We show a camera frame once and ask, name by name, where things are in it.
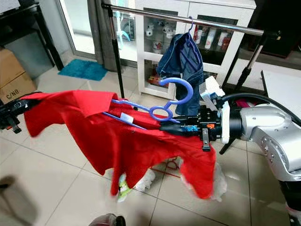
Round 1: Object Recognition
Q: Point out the purple plastic hanger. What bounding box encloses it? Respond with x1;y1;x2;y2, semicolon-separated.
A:
176;16;203;71
103;77;195;124

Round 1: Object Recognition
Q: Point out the plain red shirt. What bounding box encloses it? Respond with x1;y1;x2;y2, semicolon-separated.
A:
24;89;217;201

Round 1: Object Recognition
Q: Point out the printed brown cardboard box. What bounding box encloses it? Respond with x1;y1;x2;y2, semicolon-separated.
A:
0;71;36;105

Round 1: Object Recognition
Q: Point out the magenta round appliance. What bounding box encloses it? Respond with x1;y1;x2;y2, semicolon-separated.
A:
235;98;257;110

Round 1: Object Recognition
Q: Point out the plain brown cardboard box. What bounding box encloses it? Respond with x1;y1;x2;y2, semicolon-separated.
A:
0;47;24;85

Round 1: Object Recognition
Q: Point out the grey metal box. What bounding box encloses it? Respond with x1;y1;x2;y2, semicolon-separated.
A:
5;32;52;81

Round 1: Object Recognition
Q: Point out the red toy box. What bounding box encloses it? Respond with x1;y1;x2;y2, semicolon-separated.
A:
143;73;163;88

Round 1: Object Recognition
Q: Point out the white crumpled cloth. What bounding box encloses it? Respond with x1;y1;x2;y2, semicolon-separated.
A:
134;167;156;191
212;162;226;201

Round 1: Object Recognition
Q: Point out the teal floor mat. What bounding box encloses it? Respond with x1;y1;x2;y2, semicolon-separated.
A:
57;59;109;81

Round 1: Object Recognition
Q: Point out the dark blue denim garment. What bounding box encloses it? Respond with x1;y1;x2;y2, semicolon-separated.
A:
156;32;205;116

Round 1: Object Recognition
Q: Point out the white cloth green print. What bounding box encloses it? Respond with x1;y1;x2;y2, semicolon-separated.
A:
115;172;135;203

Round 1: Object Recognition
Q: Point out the black desk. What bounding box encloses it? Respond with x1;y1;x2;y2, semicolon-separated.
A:
0;0;62;71

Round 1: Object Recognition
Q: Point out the white framed glass door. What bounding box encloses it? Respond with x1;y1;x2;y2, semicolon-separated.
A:
59;0;137;64

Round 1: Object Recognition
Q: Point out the grey curtain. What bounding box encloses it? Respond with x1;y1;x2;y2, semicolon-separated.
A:
87;0;113;73

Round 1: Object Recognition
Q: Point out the white glass door cabinet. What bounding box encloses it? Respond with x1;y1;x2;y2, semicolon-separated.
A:
134;0;257;99

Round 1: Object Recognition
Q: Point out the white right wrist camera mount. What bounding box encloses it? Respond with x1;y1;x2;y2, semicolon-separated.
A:
200;75;231;144

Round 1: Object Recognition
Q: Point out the red wire hanger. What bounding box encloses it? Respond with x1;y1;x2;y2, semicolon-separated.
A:
153;160;184;179

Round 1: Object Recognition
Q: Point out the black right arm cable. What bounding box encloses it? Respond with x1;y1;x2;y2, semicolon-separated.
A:
216;92;301;116

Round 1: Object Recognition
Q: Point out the clothes rack with silver rail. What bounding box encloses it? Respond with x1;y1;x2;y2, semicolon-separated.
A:
101;2;285;156

